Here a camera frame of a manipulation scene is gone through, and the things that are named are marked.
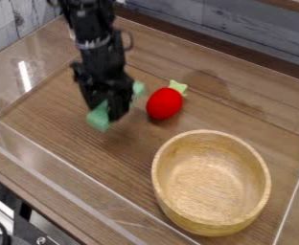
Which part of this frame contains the clear acrylic tray enclosure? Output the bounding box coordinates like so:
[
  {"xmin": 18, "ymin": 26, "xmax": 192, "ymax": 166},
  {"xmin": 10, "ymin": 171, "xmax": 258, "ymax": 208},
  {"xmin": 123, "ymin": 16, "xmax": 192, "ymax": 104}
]
[{"xmin": 0, "ymin": 20, "xmax": 299, "ymax": 245}]

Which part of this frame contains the black metal table frame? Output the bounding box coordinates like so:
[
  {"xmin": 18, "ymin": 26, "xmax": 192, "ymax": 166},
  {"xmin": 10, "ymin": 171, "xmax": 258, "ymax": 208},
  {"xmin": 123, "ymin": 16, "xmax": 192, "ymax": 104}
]
[{"xmin": 13, "ymin": 201, "xmax": 60, "ymax": 245}]

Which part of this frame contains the brown wooden bowl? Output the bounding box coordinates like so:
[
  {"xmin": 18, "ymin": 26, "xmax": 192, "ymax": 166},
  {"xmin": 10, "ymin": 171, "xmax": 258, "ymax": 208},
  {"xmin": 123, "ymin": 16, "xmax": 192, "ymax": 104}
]
[{"xmin": 151, "ymin": 129, "xmax": 271, "ymax": 236}]

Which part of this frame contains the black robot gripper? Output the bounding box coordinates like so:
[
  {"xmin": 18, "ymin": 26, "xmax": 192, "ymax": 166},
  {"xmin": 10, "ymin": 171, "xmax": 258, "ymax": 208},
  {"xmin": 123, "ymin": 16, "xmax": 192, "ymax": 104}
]
[{"xmin": 69, "ymin": 41, "xmax": 135, "ymax": 123}]

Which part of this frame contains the red plush strawberry toy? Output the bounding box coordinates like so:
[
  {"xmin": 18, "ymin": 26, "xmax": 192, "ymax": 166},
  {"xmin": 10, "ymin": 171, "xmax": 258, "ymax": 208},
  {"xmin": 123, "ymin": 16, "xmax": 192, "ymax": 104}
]
[{"xmin": 146, "ymin": 79, "xmax": 188, "ymax": 120}]

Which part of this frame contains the green rectangular block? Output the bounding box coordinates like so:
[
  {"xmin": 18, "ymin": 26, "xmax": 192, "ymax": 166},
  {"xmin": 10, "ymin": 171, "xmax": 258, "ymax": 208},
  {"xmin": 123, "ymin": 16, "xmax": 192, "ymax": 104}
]
[{"xmin": 87, "ymin": 80, "xmax": 146, "ymax": 132}]

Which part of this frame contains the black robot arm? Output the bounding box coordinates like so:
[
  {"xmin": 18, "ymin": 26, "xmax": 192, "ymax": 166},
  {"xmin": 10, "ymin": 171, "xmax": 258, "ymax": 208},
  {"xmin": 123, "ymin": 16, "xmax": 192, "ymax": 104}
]
[{"xmin": 57, "ymin": 0, "xmax": 135, "ymax": 122}]

